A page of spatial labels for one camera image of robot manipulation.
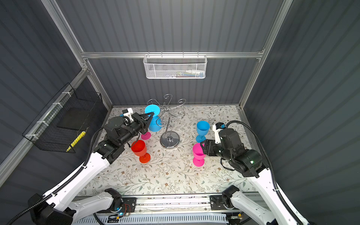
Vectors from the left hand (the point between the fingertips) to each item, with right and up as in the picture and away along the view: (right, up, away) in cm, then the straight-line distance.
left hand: (155, 113), depth 64 cm
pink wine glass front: (+21, -22, +11) cm, 33 cm away
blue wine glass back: (+27, -8, +30) cm, 41 cm away
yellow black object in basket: (-39, -11, +6) cm, 41 cm away
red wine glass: (-13, -20, +17) cm, 29 cm away
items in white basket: (+16, +27, +27) cm, 42 cm away
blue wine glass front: (-2, -5, +10) cm, 11 cm away
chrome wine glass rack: (+3, -17, +32) cm, 37 cm away
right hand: (+25, -14, +2) cm, 29 cm away
